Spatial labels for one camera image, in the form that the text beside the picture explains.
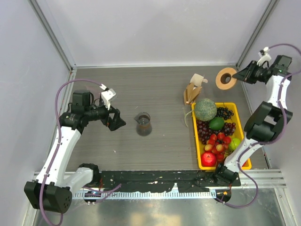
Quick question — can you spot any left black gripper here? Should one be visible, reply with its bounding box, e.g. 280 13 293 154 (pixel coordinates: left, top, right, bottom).
85 99 126 130

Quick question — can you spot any round wooden dripper stand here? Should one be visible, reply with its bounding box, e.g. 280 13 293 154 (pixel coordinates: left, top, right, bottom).
215 67 237 90

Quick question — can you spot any glass coffee carafe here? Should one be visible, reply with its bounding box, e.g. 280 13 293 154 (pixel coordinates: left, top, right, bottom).
134 112 152 137

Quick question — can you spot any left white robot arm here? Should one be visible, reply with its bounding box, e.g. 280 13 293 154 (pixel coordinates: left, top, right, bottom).
24 88 126 214

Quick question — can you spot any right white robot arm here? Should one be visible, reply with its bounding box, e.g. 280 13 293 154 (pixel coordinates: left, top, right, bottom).
213 55 293 186

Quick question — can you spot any coffee filter paper pack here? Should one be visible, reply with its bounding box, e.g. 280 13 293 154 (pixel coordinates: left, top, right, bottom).
183 73 208 105

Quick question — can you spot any dark purple grape bunch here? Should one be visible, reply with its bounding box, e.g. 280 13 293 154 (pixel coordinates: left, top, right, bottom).
216 107 234 121

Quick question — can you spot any green netted melon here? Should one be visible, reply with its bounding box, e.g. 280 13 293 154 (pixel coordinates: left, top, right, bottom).
194 98 217 121

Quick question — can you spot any dark green lime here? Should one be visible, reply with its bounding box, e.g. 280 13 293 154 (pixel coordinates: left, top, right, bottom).
208 117 225 130

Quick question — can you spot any light green apple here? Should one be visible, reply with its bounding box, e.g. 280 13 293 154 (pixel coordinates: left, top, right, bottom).
229 138 241 152

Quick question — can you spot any red grape bunch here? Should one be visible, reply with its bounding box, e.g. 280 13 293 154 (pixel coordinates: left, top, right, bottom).
197 121 236 145

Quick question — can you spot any yellow plastic fruit tray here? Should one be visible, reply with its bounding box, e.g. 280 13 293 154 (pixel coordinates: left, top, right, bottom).
191 102 244 171

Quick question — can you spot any red apple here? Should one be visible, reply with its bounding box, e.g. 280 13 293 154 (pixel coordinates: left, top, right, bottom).
201 152 217 167

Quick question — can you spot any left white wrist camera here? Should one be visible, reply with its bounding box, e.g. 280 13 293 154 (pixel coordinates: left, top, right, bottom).
100 84 117 110

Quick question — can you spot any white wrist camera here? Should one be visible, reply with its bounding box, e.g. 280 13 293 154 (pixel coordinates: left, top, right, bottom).
100 84 117 110
257 47 271 66

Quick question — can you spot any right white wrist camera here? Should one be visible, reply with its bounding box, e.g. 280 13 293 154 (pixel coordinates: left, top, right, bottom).
257 47 271 66

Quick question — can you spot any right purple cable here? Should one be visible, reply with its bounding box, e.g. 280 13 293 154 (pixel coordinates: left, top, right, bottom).
214 43 301 209

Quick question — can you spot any purple cable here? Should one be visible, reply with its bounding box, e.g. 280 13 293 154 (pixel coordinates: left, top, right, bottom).
214 43 301 209
39 78 124 226

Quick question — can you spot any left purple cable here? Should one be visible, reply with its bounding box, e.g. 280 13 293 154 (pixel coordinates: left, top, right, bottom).
39 78 124 226

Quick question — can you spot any white slotted cable duct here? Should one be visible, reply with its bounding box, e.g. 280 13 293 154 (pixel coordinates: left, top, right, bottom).
71 189 217 200

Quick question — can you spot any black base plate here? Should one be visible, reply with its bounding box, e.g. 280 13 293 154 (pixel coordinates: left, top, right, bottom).
90 170 241 193

